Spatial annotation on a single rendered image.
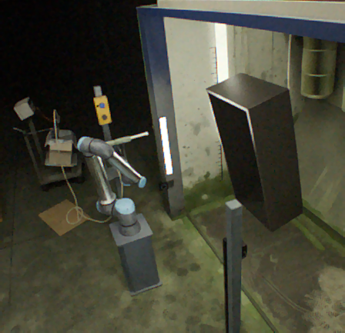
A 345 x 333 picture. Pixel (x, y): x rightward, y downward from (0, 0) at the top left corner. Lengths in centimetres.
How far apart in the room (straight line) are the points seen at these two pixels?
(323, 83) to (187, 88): 135
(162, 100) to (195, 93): 35
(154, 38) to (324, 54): 162
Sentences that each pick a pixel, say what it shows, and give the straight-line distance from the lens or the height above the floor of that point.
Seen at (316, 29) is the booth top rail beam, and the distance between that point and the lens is 122.
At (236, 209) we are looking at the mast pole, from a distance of 129.
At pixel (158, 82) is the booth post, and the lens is 305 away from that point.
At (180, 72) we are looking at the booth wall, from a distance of 312.
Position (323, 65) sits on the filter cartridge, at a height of 159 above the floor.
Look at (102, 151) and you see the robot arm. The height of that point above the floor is 142.
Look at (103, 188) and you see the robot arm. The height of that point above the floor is 106.
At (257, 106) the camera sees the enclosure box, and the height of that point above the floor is 164.
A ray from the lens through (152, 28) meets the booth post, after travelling 296.
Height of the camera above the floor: 244
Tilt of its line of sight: 29 degrees down
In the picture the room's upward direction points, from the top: 7 degrees counter-clockwise
